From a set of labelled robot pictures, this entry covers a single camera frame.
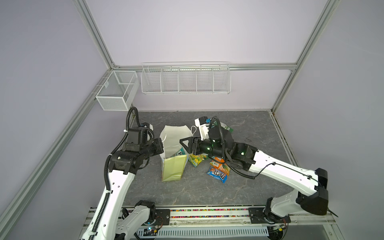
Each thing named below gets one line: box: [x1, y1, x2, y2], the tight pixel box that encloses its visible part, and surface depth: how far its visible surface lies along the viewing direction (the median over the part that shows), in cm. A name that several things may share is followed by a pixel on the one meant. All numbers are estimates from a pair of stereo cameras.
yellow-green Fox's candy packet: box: [188, 153, 209, 168], surface depth 91 cm
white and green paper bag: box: [160, 125, 193, 182], surface depth 77 cm
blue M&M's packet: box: [207, 167, 228, 184], surface depth 87 cm
